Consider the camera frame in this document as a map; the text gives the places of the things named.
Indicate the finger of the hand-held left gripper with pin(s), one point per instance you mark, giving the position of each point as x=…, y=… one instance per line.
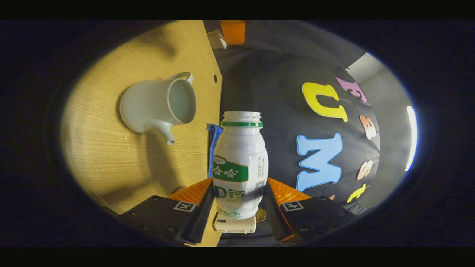
x=233, y=32

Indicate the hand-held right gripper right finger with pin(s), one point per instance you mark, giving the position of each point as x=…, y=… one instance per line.
x=276, y=218

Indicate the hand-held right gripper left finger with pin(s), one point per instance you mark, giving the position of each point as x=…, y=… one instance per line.
x=202, y=222

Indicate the white teacup lid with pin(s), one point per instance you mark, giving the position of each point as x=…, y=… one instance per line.
x=217, y=40

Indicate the white green-label water bottle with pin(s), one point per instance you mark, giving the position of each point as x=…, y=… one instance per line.
x=239, y=163

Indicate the white ceramic teacup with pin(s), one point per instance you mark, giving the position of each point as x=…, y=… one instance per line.
x=148, y=104

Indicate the brown toast slice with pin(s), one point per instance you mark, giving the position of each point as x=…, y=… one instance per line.
x=261, y=215

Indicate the white toaster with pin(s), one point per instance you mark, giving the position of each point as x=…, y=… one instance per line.
x=233, y=225

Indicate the blue towel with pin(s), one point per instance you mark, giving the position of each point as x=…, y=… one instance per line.
x=214, y=148

